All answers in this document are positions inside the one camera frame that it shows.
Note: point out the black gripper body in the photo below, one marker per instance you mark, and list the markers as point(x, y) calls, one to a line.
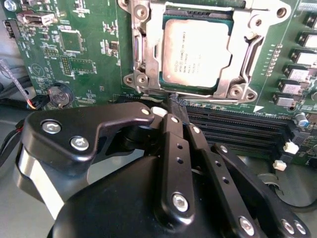
point(111, 210)

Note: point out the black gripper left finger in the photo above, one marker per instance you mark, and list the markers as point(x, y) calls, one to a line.
point(62, 153)

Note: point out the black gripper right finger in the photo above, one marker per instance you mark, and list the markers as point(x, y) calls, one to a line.
point(220, 171)

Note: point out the silver CPU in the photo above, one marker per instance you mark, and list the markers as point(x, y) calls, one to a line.
point(198, 49)

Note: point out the metal socket cover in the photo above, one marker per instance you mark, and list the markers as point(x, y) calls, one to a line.
point(151, 27)

